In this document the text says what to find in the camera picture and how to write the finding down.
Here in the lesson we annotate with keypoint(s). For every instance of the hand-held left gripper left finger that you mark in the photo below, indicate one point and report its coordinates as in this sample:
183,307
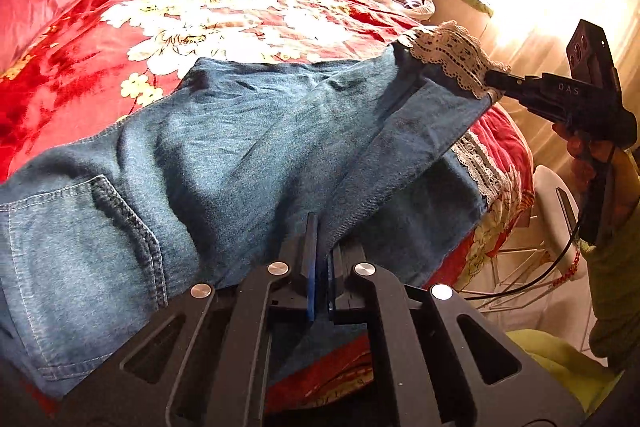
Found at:
312,279

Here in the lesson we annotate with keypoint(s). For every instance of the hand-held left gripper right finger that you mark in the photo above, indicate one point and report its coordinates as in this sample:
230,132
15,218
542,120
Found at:
331,282

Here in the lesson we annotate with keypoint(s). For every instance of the person's right hand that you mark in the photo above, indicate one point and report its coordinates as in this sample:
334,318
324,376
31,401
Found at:
577,157

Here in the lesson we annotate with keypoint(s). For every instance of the blue denim pants lace trim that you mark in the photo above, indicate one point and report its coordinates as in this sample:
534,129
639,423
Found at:
225,147

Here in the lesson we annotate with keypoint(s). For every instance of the red floral blanket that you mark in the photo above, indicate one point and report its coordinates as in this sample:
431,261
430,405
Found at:
75,72

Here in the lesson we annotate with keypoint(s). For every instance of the person's green clothing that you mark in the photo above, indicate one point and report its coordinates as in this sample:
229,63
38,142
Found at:
555,357

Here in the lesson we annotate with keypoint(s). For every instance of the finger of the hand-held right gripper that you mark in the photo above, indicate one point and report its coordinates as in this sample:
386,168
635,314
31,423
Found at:
502,83

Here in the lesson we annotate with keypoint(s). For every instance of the person's right forearm green sleeve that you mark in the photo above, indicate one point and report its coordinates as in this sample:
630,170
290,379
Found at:
620,297

